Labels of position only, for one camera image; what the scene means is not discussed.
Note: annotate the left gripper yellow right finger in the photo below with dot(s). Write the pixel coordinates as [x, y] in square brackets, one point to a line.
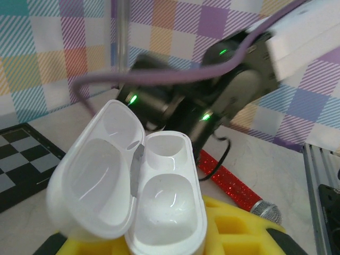
[233, 233]

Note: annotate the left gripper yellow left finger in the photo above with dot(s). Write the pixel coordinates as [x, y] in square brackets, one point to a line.
[87, 248]

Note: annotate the white glossy earbud case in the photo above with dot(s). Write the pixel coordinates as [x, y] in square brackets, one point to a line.
[164, 207]

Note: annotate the red glitter microphone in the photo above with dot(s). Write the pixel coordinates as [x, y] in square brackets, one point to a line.
[233, 186]

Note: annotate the black grey checkerboard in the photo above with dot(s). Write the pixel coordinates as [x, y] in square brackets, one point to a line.
[24, 164]

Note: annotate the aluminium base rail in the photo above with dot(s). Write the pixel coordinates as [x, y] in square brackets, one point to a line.
[310, 186]

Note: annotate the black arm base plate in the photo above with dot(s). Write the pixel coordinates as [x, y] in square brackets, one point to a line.
[329, 212]

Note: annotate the aluminium frame post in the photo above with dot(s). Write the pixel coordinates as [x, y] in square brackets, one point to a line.
[123, 34]

